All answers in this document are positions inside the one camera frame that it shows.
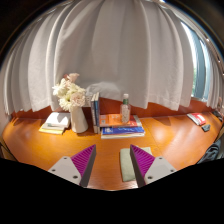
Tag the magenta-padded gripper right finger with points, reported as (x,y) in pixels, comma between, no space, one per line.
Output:
(156,170)

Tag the olive chair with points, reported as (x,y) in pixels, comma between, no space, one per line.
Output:
(6,151)

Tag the yellow flat book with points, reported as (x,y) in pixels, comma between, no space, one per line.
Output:
(50,131)

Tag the grey upright book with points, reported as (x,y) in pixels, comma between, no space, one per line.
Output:
(93,115)

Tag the orange flat book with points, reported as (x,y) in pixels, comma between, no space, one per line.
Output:
(111,120)

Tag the white flat magazine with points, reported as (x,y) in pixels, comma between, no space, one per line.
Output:
(123,136)

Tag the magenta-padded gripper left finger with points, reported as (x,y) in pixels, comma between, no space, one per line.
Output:
(68,170)

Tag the pale green towel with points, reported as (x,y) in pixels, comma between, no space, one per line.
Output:
(126,165)

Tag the pale green flat book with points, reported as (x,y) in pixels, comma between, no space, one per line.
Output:
(51,127)

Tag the clear plastic water bottle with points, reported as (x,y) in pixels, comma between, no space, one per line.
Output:
(125,111)

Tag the black bag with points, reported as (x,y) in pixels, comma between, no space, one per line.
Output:
(211,153)

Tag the white curtain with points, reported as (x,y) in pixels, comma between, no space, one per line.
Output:
(116,50)

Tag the small dark object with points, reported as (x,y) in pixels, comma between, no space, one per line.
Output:
(206,127)

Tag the white ceramic vase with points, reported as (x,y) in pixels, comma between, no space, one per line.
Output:
(79,121)

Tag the window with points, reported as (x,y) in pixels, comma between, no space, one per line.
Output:
(200,66)

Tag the red and white booklet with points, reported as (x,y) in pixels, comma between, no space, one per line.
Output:
(198,118)

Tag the white and pink flower bouquet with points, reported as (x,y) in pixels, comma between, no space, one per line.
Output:
(71,96)

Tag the thick white book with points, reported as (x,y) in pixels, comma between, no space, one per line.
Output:
(58,119)

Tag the white wall socket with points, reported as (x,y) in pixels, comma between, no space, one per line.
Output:
(88,101)

